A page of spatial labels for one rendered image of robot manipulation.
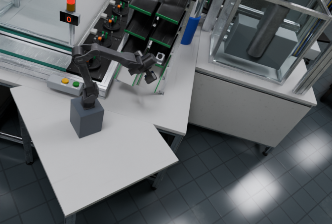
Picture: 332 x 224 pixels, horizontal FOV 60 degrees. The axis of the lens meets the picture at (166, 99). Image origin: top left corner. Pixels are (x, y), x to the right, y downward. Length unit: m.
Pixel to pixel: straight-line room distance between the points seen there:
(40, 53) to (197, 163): 1.72
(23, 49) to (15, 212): 1.18
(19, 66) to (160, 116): 0.96
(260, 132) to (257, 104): 0.40
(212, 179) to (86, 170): 1.51
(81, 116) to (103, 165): 0.30
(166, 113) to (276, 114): 1.22
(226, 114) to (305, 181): 1.15
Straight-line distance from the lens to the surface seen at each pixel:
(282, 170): 3.35
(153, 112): 1.97
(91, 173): 1.66
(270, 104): 2.76
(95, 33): 2.31
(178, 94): 2.16
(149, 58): 1.47
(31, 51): 2.22
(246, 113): 2.83
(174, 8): 1.67
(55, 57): 2.17
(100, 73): 1.99
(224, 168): 3.00
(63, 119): 1.86
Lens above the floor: 2.32
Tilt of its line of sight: 45 degrees down
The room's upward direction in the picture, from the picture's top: 20 degrees clockwise
